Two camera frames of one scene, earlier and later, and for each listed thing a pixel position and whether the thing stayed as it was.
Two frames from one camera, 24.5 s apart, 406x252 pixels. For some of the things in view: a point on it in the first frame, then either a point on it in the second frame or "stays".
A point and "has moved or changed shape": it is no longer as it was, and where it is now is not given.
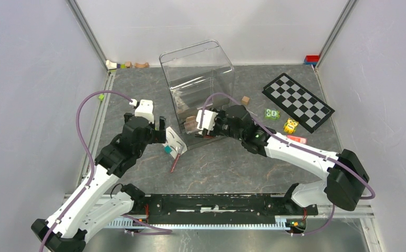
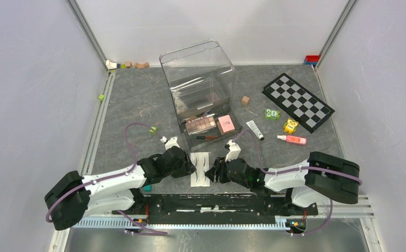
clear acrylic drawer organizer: x=195 y=74 stays
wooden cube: x=245 y=100 stays
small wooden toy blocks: x=112 y=66 stays
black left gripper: x=157 y=135 to x=187 y=167
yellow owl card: x=290 y=126 stays
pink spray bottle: x=297 y=139 stays
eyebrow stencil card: x=174 y=141 has moved or changed shape
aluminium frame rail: x=87 y=32 stays
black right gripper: x=221 y=113 to x=219 y=165
